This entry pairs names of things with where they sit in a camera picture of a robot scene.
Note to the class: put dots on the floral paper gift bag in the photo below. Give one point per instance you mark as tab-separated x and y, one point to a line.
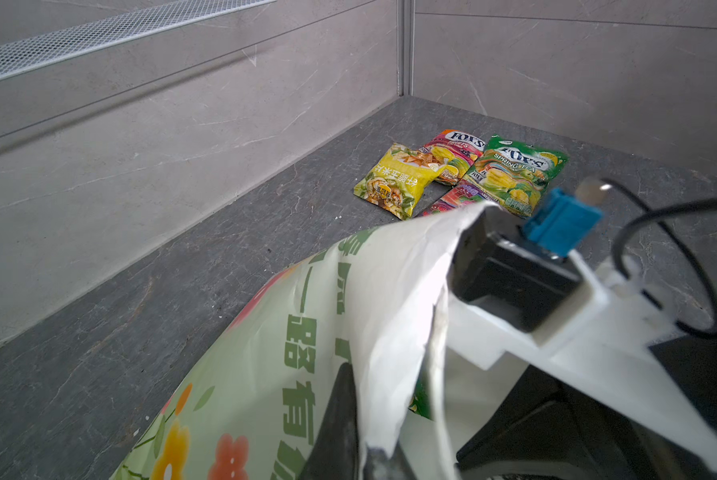
376	303

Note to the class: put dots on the yellow green snack packet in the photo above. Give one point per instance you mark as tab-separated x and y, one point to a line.
398	181

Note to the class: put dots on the purple snack packet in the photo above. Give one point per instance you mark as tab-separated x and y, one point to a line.
463	194

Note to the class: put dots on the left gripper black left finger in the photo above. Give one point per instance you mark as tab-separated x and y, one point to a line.
336	452

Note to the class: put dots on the orange pink Fox's candy packet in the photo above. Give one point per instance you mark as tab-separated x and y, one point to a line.
454	152

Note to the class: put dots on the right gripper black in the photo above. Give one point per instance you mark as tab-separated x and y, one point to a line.
546	429

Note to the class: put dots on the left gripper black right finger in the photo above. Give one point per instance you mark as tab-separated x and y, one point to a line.
380	466

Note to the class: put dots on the teal Fox's candy packet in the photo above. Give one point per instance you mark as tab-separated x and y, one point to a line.
420	403

